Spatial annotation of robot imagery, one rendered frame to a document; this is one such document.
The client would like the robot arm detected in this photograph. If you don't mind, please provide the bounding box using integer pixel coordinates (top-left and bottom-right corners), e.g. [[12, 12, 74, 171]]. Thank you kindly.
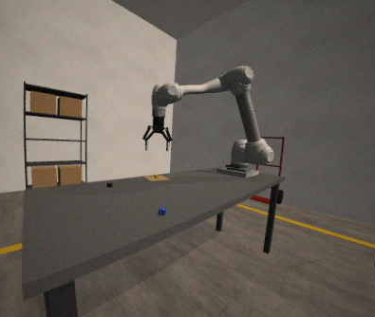
[[152, 66, 274, 172]]

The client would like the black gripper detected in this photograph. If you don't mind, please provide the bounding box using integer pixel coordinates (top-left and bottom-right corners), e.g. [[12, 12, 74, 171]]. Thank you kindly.
[[142, 117, 172, 151]]

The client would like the tan flat mat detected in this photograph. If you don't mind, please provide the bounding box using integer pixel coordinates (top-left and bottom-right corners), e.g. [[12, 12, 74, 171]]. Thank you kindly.
[[144, 176, 170, 181]]

